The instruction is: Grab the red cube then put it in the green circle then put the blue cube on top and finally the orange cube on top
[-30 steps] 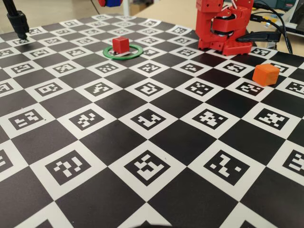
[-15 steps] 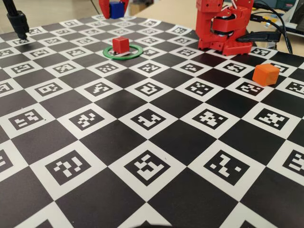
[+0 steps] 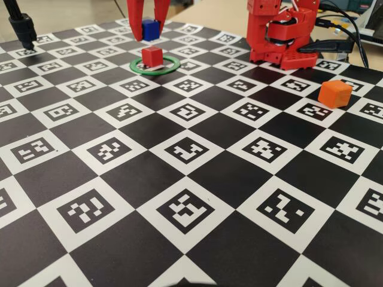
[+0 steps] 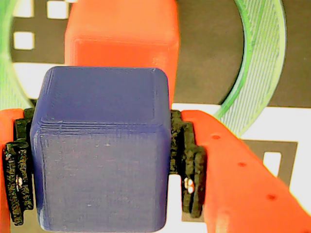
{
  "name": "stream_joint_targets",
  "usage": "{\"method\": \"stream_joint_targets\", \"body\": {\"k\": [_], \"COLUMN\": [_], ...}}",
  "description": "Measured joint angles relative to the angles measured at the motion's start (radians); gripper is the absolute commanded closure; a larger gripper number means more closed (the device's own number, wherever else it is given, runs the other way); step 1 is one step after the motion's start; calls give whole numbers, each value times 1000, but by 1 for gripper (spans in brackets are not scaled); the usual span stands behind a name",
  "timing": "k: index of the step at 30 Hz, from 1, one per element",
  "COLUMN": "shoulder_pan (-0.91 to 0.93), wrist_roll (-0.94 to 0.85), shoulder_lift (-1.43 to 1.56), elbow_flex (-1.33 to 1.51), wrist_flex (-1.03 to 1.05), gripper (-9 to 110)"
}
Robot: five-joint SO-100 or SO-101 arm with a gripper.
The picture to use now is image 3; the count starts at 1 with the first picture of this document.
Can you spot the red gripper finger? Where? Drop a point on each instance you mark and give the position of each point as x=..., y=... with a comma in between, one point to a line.
x=136, y=18
x=162, y=12

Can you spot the blue cube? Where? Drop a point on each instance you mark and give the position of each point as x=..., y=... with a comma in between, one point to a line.
x=150, y=30

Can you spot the red cube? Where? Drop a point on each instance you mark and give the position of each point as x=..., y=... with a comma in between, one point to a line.
x=151, y=56

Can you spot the red robot arm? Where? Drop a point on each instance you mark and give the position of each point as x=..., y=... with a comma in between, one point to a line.
x=260, y=30

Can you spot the red perforated robot base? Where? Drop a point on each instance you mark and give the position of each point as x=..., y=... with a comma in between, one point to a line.
x=299, y=59

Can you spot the orange cube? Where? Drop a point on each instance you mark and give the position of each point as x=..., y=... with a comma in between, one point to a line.
x=333, y=95

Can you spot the cardboard box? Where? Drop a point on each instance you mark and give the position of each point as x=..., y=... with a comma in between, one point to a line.
x=176, y=10

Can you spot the black tripod leg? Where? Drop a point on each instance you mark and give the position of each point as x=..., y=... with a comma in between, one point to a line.
x=24, y=28

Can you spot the black usb plug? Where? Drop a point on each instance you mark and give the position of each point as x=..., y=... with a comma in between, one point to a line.
x=327, y=23

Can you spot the black power plug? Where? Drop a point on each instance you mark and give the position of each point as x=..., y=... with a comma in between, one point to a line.
x=326, y=46

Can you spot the black white ArUco checkerboard mat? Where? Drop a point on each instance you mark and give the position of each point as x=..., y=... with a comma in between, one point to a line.
x=209, y=179

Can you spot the green tool case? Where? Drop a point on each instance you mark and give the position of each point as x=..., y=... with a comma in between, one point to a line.
x=356, y=4

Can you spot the grey laptop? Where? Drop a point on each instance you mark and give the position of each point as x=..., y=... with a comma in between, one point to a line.
x=374, y=24

